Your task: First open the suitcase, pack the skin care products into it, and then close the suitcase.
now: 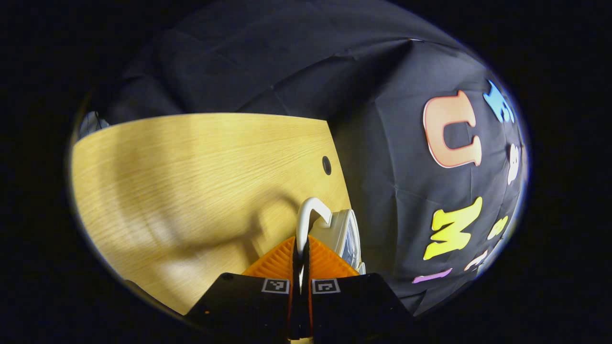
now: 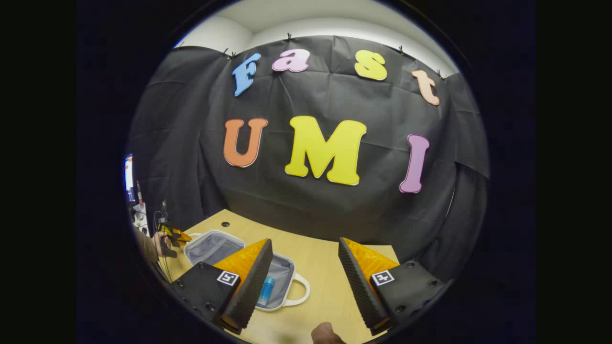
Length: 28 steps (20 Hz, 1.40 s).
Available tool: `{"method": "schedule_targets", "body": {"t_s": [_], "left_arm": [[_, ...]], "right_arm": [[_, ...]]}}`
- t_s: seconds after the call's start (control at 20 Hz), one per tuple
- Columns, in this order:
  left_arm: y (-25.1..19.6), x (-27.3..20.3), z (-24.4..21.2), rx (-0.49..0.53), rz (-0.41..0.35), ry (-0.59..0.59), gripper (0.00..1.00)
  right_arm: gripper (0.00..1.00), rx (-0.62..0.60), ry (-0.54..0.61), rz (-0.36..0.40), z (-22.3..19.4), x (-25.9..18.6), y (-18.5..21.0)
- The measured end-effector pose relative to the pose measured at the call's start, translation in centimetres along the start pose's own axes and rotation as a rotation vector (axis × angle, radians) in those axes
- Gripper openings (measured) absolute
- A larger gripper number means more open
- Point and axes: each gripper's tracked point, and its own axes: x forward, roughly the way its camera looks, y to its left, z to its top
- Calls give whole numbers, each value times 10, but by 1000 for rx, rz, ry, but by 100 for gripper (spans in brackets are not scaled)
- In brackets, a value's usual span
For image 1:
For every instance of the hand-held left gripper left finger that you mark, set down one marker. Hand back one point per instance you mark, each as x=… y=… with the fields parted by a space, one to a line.
x=248 y=306

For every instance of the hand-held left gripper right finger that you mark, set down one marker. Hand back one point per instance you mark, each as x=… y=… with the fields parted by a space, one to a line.
x=354 y=301

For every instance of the white printed board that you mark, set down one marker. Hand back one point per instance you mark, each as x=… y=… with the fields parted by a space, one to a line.
x=91 y=125

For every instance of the black backdrop cloth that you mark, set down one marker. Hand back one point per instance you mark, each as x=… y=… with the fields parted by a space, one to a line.
x=267 y=62

